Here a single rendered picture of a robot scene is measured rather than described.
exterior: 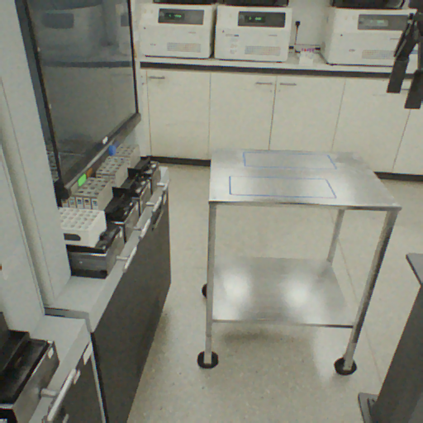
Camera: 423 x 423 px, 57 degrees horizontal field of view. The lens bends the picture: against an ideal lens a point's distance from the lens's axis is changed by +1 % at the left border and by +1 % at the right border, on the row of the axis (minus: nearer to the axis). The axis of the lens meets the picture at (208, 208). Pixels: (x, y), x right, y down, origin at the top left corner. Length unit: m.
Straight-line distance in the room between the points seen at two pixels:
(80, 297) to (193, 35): 2.46
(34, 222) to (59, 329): 0.25
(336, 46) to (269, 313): 2.15
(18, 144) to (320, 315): 1.26
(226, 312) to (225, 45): 2.13
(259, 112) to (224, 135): 0.34
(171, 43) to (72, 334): 2.59
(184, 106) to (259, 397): 2.31
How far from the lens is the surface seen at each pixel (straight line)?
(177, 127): 3.33
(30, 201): 0.85
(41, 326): 0.97
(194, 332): 1.88
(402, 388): 1.49
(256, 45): 3.13
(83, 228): 1.03
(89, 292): 1.02
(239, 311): 1.59
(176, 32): 3.18
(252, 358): 1.80
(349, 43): 3.19
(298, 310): 1.64
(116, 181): 1.27
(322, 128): 3.29
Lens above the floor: 1.40
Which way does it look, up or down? 30 degrees down
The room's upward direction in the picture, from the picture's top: 2 degrees clockwise
